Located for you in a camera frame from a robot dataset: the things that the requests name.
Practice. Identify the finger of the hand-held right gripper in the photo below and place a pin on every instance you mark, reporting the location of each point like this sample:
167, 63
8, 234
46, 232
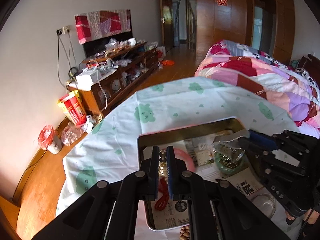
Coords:
260, 156
262, 138

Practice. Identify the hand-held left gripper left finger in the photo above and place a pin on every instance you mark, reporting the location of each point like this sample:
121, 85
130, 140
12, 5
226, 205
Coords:
156, 170

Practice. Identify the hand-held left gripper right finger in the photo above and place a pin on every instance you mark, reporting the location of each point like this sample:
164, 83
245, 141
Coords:
171, 170

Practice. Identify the pink bangle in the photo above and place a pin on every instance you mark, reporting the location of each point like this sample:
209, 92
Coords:
186, 155

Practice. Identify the small glass dish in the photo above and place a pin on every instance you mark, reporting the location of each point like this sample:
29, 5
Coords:
262, 195

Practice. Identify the metal tray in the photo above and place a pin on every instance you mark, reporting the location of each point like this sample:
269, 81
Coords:
187, 132

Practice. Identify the person's right hand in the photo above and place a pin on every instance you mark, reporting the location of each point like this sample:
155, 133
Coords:
292, 218

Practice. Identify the pink patchwork quilt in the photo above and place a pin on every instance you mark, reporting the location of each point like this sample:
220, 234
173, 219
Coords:
262, 75

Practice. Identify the cloud print sheet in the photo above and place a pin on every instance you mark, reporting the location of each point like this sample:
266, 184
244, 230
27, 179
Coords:
175, 105

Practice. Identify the black white print blanket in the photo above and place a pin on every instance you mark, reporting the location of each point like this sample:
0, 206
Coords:
250, 51

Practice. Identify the wooden headboard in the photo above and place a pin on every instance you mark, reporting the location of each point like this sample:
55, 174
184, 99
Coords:
310, 60

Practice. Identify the crumpled clear plastic wrap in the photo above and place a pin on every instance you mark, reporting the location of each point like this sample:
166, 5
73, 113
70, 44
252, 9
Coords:
71, 133

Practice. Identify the wooden tv cabinet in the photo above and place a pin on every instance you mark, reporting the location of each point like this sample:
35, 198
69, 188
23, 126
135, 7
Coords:
132, 75

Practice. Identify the red and yellow box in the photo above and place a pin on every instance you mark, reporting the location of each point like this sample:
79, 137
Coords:
73, 107

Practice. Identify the orange cloth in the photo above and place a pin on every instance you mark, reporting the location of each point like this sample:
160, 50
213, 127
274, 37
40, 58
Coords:
167, 62

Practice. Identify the bin with red bag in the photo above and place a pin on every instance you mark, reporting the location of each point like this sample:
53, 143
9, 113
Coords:
48, 138

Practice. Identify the white box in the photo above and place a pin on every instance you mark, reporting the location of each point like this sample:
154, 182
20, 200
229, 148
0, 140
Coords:
87, 77

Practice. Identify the glass balcony door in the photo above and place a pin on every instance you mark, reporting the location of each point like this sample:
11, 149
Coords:
260, 22

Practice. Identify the white paper bag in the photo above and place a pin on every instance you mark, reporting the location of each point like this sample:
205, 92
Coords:
161, 52

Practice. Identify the wooden wardrobe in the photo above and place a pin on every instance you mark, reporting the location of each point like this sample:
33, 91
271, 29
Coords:
225, 22

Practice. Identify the clear plastic bag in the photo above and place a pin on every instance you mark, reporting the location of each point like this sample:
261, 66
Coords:
112, 43

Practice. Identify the black television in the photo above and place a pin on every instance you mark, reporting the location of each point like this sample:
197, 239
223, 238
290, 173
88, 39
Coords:
97, 46

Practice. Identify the wooden door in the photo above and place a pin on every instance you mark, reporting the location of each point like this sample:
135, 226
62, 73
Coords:
166, 22

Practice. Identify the patchwork cloth cover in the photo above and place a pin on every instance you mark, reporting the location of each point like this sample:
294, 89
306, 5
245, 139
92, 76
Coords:
100, 25

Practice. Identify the wall socket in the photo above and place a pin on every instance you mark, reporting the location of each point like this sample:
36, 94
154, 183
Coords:
63, 30

